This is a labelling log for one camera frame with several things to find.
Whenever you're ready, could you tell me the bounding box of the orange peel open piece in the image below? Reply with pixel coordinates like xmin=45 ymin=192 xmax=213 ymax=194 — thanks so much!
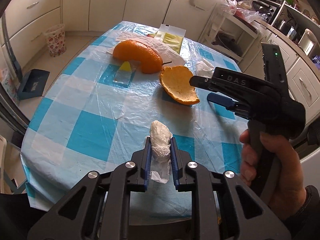
xmin=159 ymin=66 xmax=200 ymax=106

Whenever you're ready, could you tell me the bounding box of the white tissue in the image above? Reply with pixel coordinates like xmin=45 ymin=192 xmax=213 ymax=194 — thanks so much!
xmin=195 ymin=59 xmax=215 ymax=78
xmin=150 ymin=120 xmax=172 ymax=184

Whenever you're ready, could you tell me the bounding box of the black frying pan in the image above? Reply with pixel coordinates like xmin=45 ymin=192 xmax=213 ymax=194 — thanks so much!
xmin=212 ymin=32 xmax=242 ymax=56

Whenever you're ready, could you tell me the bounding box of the yellow clear zip bag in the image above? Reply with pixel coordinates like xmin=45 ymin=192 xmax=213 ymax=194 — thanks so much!
xmin=147 ymin=24 xmax=186 ymax=54

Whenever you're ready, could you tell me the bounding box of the white electric kettle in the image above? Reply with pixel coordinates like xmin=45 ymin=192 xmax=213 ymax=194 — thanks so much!
xmin=298 ymin=29 xmax=319 ymax=58

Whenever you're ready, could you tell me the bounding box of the black jacket sleeve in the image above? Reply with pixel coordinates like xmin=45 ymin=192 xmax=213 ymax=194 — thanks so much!
xmin=283 ymin=185 xmax=320 ymax=240

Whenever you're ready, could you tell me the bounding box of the white plastic bag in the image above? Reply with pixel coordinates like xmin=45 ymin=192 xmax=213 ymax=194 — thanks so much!
xmin=107 ymin=31 xmax=187 ymax=67

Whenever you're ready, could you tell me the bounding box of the blue checkered plastic tablecloth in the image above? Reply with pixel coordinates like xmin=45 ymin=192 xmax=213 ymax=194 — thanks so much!
xmin=21 ymin=22 xmax=247 ymax=211

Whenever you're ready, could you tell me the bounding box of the clear plastic bag on rack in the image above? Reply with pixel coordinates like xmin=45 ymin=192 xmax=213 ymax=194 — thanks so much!
xmin=220 ymin=0 xmax=267 ymax=23

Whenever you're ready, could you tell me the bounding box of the orange peel dome piece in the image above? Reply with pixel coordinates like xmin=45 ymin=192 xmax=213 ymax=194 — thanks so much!
xmin=112 ymin=40 xmax=163 ymax=74

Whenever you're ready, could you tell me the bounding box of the small yellow clear wrapper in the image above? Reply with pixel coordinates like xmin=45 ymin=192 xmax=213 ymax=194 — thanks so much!
xmin=113 ymin=61 xmax=137 ymax=86

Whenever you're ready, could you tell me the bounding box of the cream drawer cabinet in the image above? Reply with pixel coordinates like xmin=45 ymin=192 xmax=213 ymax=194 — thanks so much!
xmin=285 ymin=38 xmax=319 ymax=122

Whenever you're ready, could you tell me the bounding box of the white shelf rack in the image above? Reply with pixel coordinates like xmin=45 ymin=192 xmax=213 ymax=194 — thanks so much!
xmin=199 ymin=7 xmax=260 ymax=63

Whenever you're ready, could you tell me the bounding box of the dark blue box on floor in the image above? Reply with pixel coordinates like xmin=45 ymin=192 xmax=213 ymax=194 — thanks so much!
xmin=17 ymin=69 xmax=50 ymax=100

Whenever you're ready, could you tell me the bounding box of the floral waste basket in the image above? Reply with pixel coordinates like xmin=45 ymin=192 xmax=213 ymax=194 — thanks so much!
xmin=43 ymin=24 xmax=66 ymax=57

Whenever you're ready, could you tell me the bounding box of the person's right hand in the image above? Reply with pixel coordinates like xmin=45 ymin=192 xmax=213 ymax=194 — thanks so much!
xmin=239 ymin=129 xmax=307 ymax=220

